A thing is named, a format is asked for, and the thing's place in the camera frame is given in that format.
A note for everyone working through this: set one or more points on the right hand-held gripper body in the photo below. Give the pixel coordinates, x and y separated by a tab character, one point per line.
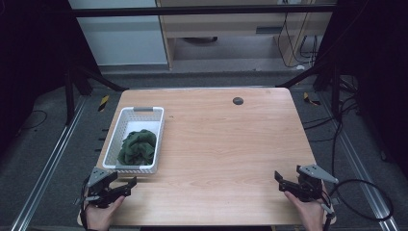
310	181

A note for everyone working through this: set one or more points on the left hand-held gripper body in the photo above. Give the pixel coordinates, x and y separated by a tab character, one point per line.
97	177

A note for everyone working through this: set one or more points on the person's right hand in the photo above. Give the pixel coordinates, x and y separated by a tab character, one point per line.
306	213

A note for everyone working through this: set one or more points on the person's left hand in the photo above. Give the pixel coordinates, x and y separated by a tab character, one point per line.
102	216

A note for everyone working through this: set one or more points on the dark green cloth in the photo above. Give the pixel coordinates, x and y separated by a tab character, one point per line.
138	149

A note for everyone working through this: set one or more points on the white plastic basket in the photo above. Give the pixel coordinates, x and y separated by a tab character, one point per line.
127	125

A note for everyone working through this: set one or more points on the yellow black tape strip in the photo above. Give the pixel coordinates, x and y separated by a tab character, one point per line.
309	99
103	103

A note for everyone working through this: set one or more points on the black metal stand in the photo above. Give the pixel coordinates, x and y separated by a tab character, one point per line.
335	89
69	96

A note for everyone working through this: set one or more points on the black curtain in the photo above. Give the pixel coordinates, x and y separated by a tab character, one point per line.
29	64
381	80

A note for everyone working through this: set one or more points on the white cabinet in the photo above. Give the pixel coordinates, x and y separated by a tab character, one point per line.
122	38

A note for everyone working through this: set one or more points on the light wooden desk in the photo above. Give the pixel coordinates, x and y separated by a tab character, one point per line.
224	25

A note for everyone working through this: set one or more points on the aluminium floor rail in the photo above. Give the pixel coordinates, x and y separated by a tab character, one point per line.
51	160
362	173

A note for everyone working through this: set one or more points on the black horizontal frame bar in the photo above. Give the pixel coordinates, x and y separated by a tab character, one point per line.
192	11

